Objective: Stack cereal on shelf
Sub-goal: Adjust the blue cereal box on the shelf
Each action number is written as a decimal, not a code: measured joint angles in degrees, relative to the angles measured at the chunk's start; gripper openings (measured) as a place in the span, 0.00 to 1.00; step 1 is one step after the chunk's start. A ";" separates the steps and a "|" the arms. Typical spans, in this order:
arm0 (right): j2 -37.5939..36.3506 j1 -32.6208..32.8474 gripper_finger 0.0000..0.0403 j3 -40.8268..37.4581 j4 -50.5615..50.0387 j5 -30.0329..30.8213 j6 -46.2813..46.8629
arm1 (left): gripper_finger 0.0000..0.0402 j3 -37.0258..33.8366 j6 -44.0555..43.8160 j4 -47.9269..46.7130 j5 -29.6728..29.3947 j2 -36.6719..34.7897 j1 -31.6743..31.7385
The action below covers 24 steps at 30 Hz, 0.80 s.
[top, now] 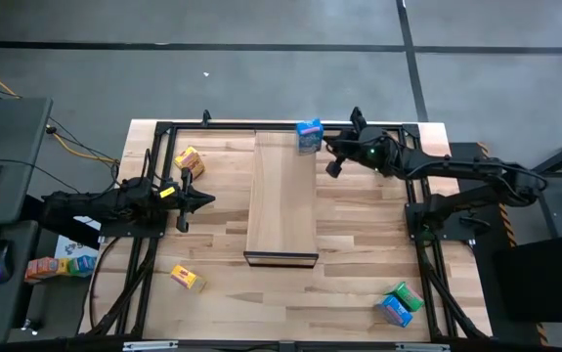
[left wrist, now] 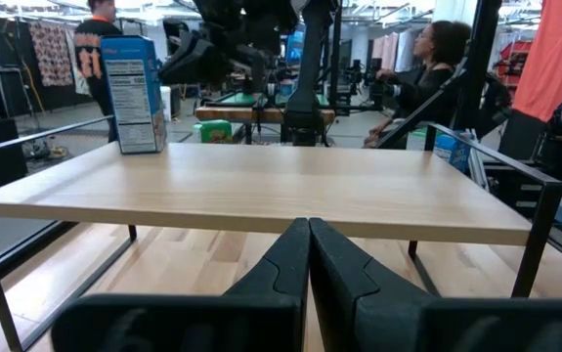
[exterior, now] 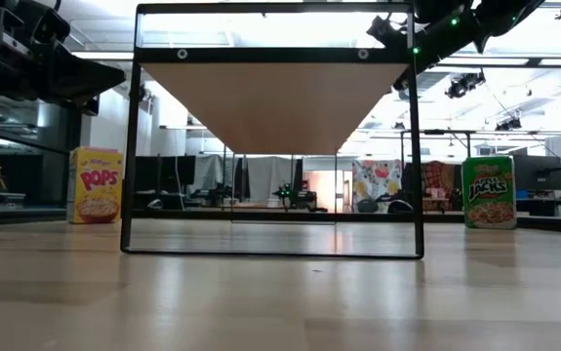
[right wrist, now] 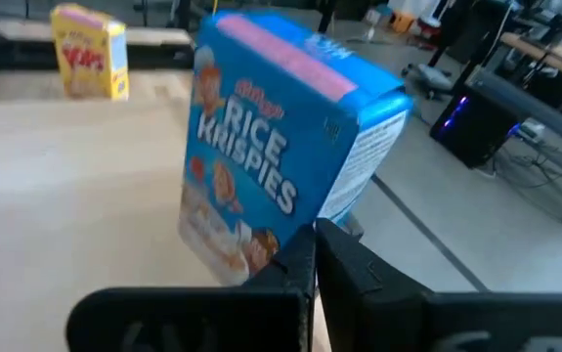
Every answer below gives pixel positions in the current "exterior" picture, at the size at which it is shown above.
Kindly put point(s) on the yellow Corn Pops cereal box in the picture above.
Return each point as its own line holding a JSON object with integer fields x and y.
{"x": 95, "y": 185}

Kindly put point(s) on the green Apple Jacks cereal box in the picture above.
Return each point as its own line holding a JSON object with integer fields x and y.
{"x": 490, "y": 195}

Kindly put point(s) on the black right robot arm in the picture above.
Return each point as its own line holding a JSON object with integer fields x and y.
{"x": 436, "y": 39}

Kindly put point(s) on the black-framed wooden shelf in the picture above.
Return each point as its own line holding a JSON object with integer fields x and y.
{"x": 280, "y": 107}

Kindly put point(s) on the round black speaker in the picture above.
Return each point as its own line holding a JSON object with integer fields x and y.
{"x": 142, "y": 91}

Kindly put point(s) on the black monitor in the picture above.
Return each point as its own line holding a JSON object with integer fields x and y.
{"x": 537, "y": 171}
{"x": 148, "y": 173}
{"x": 178, "y": 170}

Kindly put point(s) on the black ceiling spotlight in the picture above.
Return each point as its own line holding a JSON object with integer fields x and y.
{"x": 508, "y": 124}
{"x": 465, "y": 85}

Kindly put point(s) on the floral patterned cloth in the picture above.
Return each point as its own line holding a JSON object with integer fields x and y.
{"x": 376, "y": 183}

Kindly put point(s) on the black chair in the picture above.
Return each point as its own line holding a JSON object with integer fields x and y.
{"x": 368, "y": 206}
{"x": 399, "y": 206}

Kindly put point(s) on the background robot with green light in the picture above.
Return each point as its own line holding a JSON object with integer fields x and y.
{"x": 292, "y": 195}

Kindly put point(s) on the blue storage box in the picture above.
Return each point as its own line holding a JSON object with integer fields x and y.
{"x": 522, "y": 194}

